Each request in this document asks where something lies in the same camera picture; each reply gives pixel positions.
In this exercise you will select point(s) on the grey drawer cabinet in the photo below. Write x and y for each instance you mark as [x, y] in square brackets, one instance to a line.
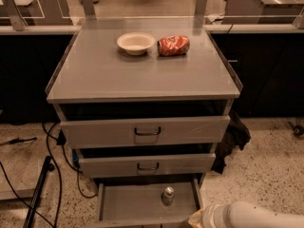
[97, 70]

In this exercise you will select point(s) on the white paper bowl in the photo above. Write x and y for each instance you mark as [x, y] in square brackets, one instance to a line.
[136, 43]

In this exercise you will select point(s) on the dark cloth on cabinet side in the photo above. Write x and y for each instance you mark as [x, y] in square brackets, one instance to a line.
[236, 134]

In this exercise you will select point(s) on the top grey drawer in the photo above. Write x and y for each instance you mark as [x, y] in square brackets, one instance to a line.
[116, 124]

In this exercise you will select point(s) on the crushed orange soda can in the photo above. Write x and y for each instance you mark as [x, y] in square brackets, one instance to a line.
[173, 45]

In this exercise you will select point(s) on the caster wheel on floor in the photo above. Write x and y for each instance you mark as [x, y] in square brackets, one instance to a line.
[297, 129]

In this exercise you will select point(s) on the grey drawer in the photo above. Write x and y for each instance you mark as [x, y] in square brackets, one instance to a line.
[116, 124]
[137, 202]
[145, 160]

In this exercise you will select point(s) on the middle grey drawer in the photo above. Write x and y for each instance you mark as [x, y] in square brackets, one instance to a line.
[145, 160]

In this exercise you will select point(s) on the silver redbull can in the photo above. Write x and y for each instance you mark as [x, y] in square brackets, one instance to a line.
[167, 196]

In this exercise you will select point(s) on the black tool on floor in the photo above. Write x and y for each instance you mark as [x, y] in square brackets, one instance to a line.
[17, 140]

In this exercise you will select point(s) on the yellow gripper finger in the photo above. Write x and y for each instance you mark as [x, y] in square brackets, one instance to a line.
[196, 220]

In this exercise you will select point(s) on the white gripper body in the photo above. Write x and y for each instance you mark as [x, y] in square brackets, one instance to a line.
[211, 217]

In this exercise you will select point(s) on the black bar on floor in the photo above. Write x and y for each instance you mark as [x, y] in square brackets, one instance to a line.
[37, 193]

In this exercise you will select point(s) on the bottom grey drawer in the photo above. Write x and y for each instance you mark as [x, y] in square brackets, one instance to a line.
[137, 202]

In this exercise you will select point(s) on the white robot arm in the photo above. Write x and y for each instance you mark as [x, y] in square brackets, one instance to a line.
[242, 214]

